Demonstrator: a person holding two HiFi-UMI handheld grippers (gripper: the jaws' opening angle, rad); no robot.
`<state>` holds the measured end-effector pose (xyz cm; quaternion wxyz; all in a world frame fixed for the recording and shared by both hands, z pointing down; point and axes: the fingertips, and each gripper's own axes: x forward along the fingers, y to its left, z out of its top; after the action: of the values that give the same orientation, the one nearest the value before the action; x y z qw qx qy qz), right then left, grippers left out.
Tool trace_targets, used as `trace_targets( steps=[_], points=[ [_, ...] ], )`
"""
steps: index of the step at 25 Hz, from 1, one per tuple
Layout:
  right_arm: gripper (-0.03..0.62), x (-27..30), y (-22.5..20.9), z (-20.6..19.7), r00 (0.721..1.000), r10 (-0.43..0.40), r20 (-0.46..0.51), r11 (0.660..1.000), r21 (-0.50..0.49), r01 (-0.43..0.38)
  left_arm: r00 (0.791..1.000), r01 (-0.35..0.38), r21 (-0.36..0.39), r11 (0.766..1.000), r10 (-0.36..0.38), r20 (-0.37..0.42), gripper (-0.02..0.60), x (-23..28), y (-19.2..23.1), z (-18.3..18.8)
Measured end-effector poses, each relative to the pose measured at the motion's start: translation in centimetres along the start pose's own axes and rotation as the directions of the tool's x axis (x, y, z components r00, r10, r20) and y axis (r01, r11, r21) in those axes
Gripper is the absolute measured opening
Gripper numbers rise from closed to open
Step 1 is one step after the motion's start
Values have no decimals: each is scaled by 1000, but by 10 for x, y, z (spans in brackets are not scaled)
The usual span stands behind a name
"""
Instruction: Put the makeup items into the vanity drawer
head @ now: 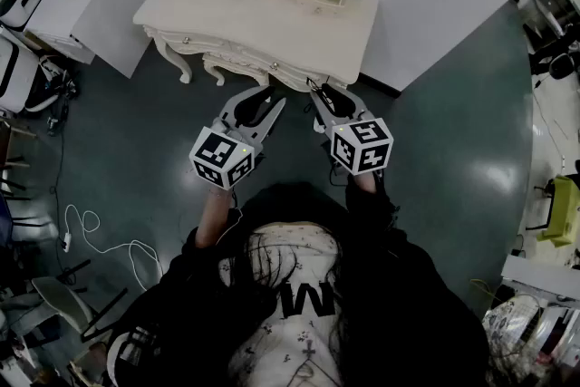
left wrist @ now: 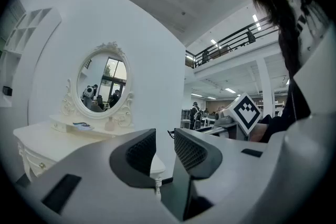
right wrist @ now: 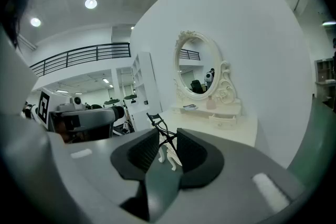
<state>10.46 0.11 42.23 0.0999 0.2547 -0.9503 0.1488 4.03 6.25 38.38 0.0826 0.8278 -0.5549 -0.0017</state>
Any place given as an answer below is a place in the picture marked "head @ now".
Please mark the person's right forearm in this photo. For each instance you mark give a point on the person's right forearm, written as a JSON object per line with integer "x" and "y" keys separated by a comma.
{"x": 364, "y": 182}

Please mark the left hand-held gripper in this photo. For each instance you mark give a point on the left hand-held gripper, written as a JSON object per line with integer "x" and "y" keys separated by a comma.
{"x": 222, "y": 154}

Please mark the white side table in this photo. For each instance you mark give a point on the white side table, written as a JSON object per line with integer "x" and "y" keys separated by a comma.
{"x": 59, "y": 4}

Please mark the person's left forearm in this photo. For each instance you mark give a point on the person's left forearm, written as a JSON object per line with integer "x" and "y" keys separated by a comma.
{"x": 213, "y": 217}

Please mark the cream ornate dressing table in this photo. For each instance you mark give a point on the cream ornate dressing table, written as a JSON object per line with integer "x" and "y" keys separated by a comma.
{"x": 272, "y": 22}

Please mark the person's white printed shirt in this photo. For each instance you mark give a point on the person's white printed shirt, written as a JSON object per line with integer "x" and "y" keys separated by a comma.
{"x": 290, "y": 331}

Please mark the green chair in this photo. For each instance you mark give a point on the green chair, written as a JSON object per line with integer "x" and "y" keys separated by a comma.
{"x": 562, "y": 213}

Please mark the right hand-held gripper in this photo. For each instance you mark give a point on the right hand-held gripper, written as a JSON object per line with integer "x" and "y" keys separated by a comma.
{"x": 362, "y": 145}

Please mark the patterned fabric bag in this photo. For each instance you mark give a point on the patterned fabric bag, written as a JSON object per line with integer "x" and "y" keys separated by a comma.
{"x": 512, "y": 331}

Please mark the white plastic chair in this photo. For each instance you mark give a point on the white plastic chair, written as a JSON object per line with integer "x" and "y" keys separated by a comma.
{"x": 63, "y": 303}

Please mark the person's black jacket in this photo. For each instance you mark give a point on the person's black jacket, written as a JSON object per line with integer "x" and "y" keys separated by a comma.
{"x": 408, "y": 294}

